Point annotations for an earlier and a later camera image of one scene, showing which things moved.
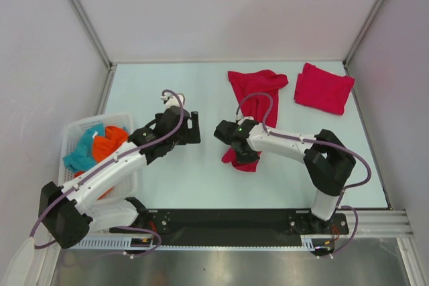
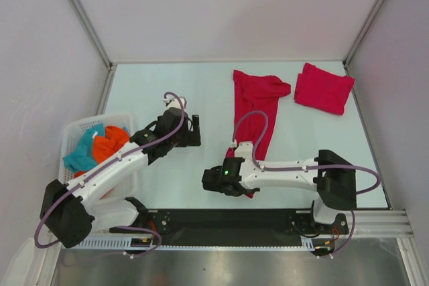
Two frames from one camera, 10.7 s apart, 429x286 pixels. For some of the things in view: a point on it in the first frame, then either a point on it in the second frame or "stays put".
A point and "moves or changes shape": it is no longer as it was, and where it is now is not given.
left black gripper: x=190 y=134 stays put
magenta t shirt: x=243 y=83 moves or changes shape
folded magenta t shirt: x=319 y=90 stays put
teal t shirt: x=83 y=158 stays put
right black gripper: x=252 y=157 to x=252 y=190
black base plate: x=237 y=226 stays put
